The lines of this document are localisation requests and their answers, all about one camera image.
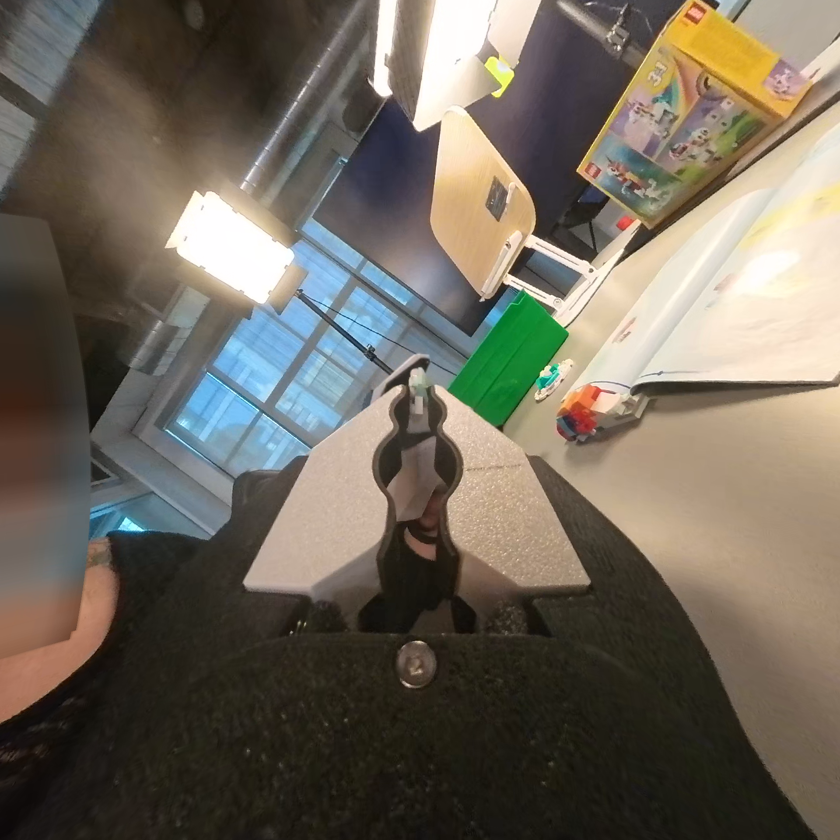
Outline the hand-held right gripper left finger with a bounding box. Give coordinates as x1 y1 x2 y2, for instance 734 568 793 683
241 384 413 632

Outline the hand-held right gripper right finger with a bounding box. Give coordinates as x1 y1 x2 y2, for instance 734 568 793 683
427 384 592 634

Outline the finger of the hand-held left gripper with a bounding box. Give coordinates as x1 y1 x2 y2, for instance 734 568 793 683
369 353 432 409
387 415 441 521

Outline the orange red lego model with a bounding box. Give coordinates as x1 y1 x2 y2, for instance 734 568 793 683
556 382 652 445

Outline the white teal round lego model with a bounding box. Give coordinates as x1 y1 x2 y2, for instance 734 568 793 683
533 360 576 403

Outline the open lego instruction booklet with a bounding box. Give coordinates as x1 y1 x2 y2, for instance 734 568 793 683
594 131 840 396

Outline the colourful lego set box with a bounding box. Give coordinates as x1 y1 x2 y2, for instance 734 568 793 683
576 0 818 229

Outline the person's left hand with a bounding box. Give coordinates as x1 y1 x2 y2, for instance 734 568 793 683
402 487 452 560

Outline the large grid window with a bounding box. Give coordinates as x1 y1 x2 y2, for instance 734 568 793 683
163 220 475 475

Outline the green plastic bin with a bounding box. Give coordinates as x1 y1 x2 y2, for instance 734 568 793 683
448 289 570 429

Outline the light wooden table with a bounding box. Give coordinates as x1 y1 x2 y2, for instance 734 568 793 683
430 108 538 294

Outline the studio light on black stand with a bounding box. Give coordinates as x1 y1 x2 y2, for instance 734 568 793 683
164 189 403 379

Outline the bright white panel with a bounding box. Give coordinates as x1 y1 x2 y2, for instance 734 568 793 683
373 0 547 132

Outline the wide silver ceiling duct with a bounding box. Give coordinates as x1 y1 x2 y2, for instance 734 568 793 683
239 36 370 193

